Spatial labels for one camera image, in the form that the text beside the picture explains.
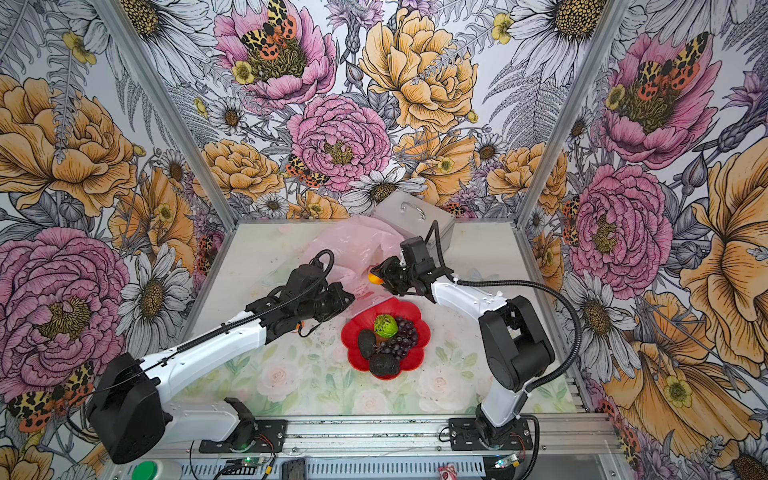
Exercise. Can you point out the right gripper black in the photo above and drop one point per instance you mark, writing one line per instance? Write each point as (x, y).
(384, 270)

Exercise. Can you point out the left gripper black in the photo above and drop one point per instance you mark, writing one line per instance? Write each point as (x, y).
(340, 303)

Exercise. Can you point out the red yellow peach toy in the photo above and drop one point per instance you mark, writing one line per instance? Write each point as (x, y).
(375, 279)

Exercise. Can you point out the green lime toy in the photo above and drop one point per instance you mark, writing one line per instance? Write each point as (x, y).
(385, 326)

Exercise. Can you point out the pink plastic bag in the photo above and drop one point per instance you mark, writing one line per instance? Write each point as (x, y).
(358, 244)

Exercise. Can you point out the dark purple grapes toy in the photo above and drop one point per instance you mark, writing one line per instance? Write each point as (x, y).
(402, 342)

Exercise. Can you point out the dark avocado toy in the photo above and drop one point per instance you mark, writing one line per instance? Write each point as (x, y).
(367, 343)
(384, 365)

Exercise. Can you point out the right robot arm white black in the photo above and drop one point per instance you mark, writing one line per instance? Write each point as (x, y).
(517, 347)

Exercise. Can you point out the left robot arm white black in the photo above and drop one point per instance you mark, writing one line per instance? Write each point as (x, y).
(133, 410)

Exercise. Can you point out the silver metal case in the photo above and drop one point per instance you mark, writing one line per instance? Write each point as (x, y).
(412, 217)

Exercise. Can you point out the red flower-shaped plate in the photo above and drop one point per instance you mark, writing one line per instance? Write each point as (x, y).
(365, 320)

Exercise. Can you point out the green round button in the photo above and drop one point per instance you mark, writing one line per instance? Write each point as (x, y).
(147, 470)

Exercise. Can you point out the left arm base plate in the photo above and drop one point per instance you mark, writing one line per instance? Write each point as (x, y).
(264, 435)

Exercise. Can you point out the aluminium rail frame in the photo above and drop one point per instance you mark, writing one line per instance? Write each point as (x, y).
(566, 446)

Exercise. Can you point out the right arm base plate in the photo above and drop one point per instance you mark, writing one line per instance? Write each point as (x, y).
(470, 434)

